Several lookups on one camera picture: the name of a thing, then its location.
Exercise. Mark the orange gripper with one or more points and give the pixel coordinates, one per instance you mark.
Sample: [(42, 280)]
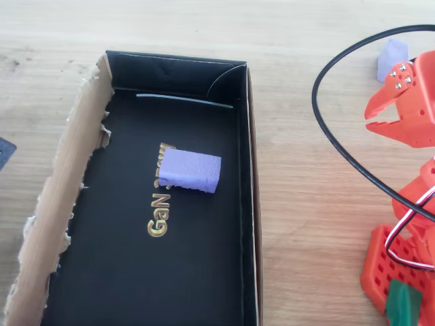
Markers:
[(415, 112)]

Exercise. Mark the purple foam block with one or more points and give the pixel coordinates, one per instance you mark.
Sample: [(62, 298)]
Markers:
[(190, 169), (391, 57)]

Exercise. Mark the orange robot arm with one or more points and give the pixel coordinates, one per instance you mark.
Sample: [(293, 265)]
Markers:
[(367, 282)]

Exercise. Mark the black cardboard box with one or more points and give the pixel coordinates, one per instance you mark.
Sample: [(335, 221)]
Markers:
[(136, 271)]

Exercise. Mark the green table clamp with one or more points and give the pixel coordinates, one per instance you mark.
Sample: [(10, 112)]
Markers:
[(404, 302)]

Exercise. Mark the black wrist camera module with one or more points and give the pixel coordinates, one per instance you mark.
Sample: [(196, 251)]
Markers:
[(6, 154)]

